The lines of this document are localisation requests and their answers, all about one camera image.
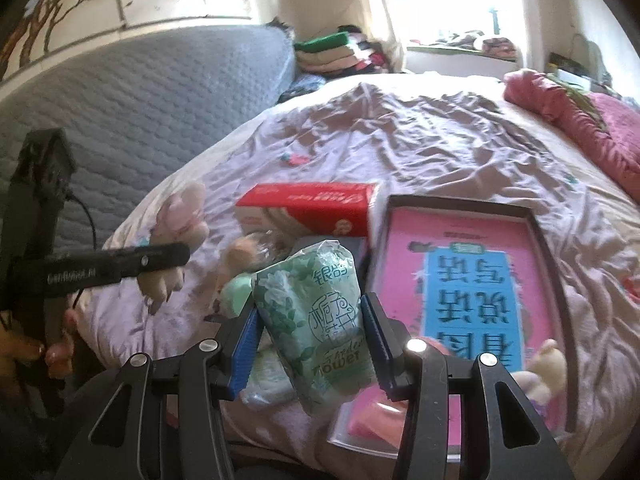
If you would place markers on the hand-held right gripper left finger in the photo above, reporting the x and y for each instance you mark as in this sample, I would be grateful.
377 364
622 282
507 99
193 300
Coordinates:
245 355

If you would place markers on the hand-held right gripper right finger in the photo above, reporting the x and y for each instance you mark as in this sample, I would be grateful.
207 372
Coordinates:
375 345

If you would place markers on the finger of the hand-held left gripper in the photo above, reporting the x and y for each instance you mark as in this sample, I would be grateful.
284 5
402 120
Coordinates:
155 260

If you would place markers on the green leaf-print tissue packet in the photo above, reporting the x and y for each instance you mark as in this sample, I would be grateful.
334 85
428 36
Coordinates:
310 320

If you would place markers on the shallow dark-rimmed pink box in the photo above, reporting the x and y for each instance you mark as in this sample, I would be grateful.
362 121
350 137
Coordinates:
450 230

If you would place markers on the person's left hand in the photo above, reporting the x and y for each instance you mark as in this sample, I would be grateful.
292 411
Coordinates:
57 357

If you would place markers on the small white-green tissue packet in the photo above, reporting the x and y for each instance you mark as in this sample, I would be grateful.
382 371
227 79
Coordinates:
270 380

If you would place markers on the grey quilted headboard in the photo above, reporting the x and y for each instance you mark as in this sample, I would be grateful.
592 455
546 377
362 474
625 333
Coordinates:
150 100

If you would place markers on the red cardboard box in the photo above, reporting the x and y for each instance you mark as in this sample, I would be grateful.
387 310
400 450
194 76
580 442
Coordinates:
310 205

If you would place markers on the small cream plush doll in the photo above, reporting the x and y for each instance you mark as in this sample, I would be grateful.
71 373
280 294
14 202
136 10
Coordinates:
547 365

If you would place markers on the dark blue patterned pillow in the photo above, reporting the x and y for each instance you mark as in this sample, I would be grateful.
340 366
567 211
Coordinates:
300 87

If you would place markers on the beige bed sheet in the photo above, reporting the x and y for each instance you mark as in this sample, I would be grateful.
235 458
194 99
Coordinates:
575 185

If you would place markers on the stack of folded clothes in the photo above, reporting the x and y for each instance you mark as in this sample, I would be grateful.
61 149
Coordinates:
325 55

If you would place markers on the white window seat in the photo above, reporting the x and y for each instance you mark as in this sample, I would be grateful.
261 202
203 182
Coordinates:
460 62

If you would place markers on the pink quilt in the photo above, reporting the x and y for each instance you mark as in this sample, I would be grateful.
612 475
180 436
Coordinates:
600 135

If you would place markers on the blankets on window seat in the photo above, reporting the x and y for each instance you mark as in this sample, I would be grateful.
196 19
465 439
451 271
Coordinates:
480 45

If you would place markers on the green cloth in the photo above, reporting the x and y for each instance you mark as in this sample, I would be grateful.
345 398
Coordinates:
582 102

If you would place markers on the grey fabric cover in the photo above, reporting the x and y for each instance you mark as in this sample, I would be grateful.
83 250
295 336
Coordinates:
592 60

